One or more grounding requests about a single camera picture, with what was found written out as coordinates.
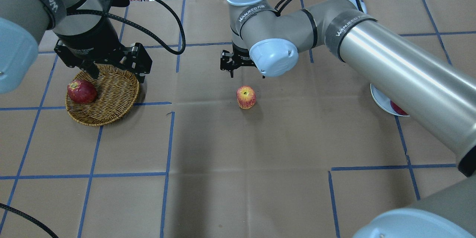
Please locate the red apple on plate front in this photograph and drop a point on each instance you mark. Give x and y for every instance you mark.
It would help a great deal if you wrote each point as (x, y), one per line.
(397, 109)

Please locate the woven wicker basket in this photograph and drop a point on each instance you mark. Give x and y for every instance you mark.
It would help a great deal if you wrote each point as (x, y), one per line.
(117, 91)

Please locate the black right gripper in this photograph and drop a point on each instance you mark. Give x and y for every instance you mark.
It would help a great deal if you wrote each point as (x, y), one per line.
(235, 59)

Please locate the light blue plate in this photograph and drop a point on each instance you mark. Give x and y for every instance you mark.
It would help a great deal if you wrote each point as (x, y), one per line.
(382, 100)

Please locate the red yellow apple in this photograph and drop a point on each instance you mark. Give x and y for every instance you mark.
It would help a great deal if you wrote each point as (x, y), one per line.
(246, 97)

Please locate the red apple in basket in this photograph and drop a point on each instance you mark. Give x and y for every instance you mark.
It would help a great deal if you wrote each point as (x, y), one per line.
(81, 91)

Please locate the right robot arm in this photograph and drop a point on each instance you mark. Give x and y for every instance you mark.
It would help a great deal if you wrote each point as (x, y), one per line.
(438, 96)

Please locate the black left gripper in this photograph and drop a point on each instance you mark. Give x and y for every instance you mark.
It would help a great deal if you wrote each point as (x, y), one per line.
(90, 49)

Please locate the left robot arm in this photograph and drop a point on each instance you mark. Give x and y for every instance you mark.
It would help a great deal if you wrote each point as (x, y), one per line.
(24, 22)

